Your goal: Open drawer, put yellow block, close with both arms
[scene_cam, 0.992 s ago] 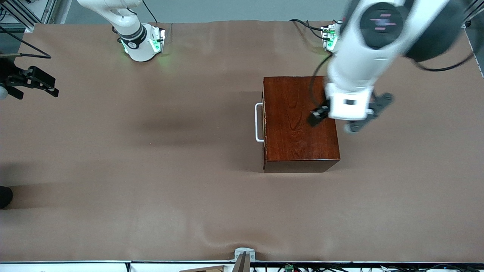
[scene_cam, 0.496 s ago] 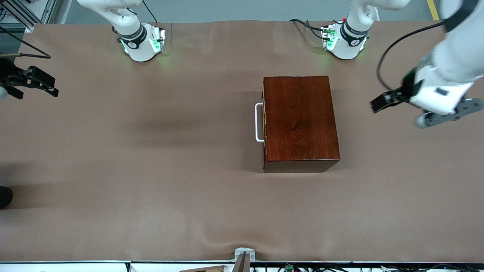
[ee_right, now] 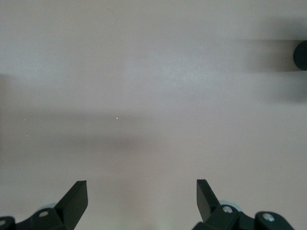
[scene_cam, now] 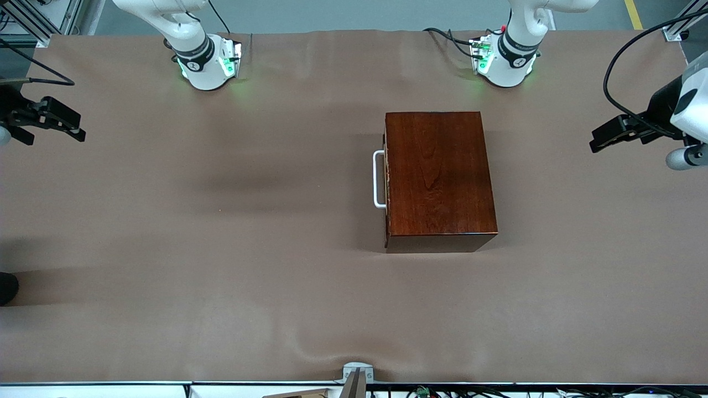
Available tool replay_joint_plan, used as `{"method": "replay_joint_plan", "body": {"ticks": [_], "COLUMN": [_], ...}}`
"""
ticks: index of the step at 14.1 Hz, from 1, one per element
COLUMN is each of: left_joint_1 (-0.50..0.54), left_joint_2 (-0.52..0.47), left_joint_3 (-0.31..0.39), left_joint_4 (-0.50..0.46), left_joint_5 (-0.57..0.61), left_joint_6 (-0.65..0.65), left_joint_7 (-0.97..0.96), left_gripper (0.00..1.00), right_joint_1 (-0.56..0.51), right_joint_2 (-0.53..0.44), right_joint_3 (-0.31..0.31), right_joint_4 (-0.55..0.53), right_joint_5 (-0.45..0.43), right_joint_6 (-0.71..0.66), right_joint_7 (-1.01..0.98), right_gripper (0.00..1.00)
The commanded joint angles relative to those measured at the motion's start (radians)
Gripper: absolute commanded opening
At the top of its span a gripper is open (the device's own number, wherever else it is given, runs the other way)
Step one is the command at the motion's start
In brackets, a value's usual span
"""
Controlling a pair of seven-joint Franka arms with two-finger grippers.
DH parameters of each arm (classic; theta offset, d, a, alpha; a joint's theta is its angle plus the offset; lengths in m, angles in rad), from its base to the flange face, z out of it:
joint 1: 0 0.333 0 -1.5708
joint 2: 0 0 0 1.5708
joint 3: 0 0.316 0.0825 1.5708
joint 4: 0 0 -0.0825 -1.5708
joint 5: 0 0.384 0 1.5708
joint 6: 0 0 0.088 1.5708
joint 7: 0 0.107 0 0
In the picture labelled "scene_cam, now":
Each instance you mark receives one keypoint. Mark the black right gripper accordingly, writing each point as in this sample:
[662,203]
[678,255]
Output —
[11,106]

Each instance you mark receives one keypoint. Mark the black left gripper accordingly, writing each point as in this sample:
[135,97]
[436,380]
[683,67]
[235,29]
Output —
[659,109]

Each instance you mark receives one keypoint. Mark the yellow floor tape strip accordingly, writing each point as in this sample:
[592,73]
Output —
[634,14]

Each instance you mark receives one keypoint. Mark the black round object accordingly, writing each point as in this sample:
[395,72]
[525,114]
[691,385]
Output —
[6,288]

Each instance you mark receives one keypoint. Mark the dark brown wooden cabinet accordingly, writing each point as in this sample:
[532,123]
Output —
[442,177]

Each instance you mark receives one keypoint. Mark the brown table cover sheet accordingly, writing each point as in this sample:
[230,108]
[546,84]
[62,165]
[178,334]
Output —
[276,304]

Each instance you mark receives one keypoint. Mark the small green connector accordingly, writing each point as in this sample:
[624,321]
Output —
[423,392]

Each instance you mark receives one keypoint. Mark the grey metal table clamp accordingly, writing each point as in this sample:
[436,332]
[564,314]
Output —
[354,369]

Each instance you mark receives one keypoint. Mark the aluminium frame profiles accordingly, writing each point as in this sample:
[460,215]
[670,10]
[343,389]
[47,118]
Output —
[38,30]

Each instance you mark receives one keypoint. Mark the aluminium frame profile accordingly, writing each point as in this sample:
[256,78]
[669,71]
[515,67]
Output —
[677,30]

